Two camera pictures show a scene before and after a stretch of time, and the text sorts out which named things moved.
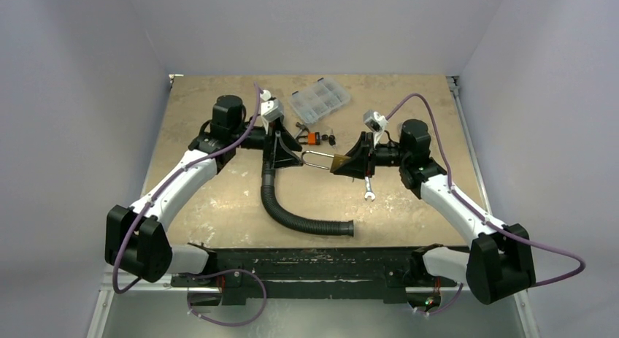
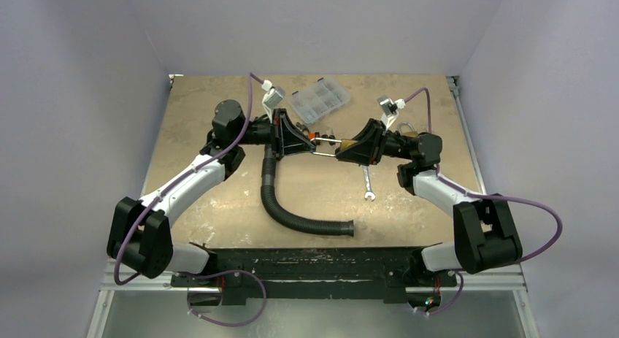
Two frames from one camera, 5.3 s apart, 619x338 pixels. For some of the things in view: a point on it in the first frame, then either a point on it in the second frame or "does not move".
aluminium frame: x=162 y=308 does not move
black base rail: x=312 y=274 does not move
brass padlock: x=338 y=160 → x=344 y=144
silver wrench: x=368 y=193 does not move
